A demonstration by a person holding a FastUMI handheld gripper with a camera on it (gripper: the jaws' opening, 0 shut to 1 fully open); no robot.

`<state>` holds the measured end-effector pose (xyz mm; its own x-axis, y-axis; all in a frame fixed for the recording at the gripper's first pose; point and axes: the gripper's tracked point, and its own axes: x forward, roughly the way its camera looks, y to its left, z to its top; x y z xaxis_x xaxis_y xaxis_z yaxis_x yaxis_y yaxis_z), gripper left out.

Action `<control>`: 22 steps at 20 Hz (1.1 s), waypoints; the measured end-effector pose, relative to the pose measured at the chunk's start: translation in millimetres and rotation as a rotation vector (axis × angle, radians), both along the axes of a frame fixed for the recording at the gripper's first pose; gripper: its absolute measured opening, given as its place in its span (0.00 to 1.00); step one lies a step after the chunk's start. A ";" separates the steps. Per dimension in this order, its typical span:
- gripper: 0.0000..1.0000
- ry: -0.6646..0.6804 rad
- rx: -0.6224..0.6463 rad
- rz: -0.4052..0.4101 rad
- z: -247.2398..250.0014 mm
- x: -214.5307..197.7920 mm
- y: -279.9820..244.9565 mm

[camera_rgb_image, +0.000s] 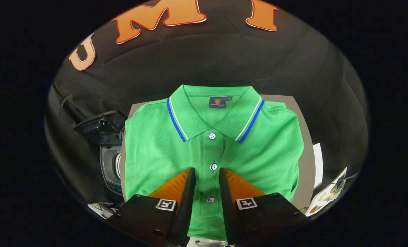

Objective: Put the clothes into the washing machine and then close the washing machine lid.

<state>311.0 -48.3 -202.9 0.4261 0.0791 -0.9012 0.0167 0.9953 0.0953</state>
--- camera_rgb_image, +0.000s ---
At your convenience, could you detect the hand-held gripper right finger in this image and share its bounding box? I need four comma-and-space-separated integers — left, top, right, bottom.
219, 167, 307, 247

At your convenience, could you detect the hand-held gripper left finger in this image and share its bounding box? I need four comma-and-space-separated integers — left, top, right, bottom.
106, 167, 196, 247

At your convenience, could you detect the green polo shirt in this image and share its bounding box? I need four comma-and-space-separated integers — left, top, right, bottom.
124, 85, 304, 241

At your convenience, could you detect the dark washing machine lid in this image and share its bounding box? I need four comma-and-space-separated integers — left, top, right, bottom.
73, 110, 127, 144

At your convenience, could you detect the grey striped object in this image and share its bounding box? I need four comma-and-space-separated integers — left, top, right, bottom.
87, 202, 119, 220

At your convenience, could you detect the white paper sheet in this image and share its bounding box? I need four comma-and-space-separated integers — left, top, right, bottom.
313, 143, 324, 190

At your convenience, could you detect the white printed card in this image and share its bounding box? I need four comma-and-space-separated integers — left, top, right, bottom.
305, 167, 348, 217

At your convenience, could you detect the black backdrop cloth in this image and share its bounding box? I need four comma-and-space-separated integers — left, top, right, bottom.
45, 0, 369, 220

